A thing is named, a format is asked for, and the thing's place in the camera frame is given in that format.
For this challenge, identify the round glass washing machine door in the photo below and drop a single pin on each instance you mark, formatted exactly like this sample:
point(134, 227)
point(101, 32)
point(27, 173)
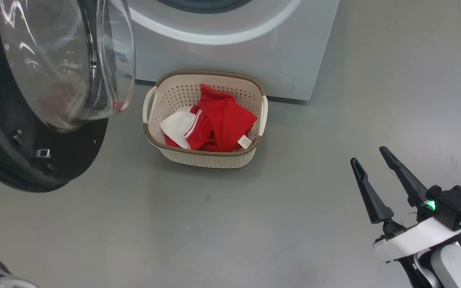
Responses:
point(70, 156)

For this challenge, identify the white front-load washing machine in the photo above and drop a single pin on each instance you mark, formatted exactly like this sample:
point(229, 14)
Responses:
point(254, 56)

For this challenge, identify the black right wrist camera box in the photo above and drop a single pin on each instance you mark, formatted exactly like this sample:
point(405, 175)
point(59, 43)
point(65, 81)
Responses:
point(454, 204)

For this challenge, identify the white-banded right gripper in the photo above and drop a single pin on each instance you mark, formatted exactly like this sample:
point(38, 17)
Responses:
point(410, 240)

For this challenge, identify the red garment with white stripes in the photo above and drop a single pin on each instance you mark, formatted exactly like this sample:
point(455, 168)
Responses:
point(226, 120)

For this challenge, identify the cream perforated laundry basket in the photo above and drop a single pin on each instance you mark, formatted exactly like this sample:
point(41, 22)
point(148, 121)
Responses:
point(210, 159)

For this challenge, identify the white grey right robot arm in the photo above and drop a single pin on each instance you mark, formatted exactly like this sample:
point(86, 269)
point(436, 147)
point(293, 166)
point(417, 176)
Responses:
point(450, 268)

